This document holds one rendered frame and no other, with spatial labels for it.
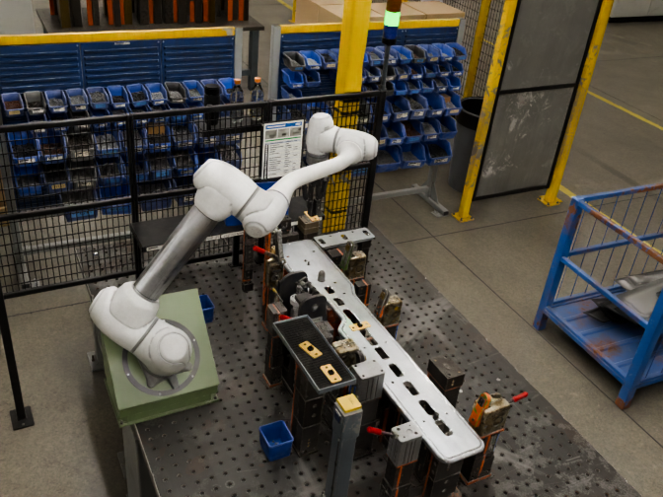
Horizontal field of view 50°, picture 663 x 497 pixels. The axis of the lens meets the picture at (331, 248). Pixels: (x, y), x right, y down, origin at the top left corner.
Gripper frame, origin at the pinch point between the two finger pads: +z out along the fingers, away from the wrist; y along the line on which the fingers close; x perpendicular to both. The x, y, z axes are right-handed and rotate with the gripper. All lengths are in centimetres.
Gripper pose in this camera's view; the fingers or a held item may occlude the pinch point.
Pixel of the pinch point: (313, 207)
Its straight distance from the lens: 303.0
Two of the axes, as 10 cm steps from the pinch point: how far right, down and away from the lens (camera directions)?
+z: -1.0, 8.5, 5.2
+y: 8.8, -1.7, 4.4
